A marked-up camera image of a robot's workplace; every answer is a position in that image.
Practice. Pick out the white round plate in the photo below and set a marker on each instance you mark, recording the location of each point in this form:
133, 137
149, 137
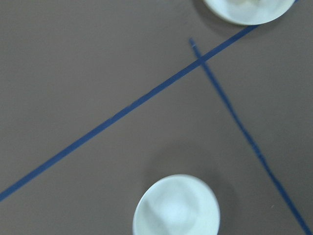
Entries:
249, 12

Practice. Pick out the white bowl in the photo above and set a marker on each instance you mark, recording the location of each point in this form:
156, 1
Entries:
177, 205

